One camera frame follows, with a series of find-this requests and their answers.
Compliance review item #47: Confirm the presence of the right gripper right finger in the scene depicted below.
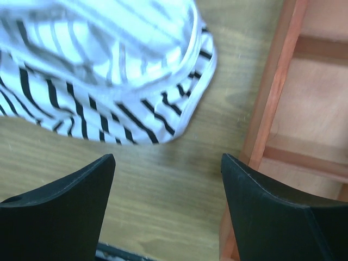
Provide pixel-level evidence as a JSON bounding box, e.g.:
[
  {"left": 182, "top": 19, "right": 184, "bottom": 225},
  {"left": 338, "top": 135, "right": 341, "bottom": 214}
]
[{"left": 221, "top": 154, "right": 347, "bottom": 260}]

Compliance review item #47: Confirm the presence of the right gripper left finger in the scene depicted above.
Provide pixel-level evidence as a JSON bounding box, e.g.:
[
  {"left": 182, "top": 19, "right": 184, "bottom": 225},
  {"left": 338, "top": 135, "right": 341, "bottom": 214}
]
[{"left": 1, "top": 154, "right": 115, "bottom": 260}]

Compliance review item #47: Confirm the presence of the white black striped tank top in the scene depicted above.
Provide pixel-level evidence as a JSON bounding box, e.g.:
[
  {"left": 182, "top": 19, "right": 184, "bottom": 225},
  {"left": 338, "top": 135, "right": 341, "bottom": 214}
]
[{"left": 1, "top": 1, "right": 217, "bottom": 145}]

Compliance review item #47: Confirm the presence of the brown wooden compartment box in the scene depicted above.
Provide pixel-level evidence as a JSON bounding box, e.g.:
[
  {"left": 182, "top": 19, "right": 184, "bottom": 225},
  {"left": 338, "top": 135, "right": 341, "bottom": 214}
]
[{"left": 220, "top": 1, "right": 347, "bottom": 260}]

